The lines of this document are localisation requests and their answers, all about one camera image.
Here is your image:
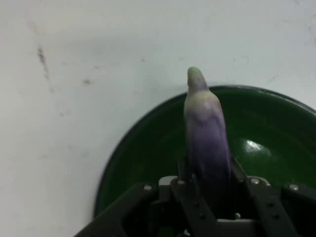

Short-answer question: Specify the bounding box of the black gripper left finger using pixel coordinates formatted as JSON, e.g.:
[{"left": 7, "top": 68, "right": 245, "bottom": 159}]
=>
[{"left": 74, "top": 157, "right": 221, "bottom": 237}]

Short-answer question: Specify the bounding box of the dark green round plate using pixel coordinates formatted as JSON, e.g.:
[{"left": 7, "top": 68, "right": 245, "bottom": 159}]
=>
[{"left": 93, "top": 84, "right": 316, "bottom": 223}]

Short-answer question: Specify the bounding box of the purple toy eggplant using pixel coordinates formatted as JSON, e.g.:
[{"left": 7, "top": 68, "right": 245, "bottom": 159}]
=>
[{"left": 183, "top": 66, "right": 233, "bottom": 216}]

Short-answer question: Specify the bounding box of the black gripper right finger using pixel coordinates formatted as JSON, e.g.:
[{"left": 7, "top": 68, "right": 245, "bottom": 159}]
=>
[{"left": 231, "top": 158, "right": 316, "bottom": 237}]

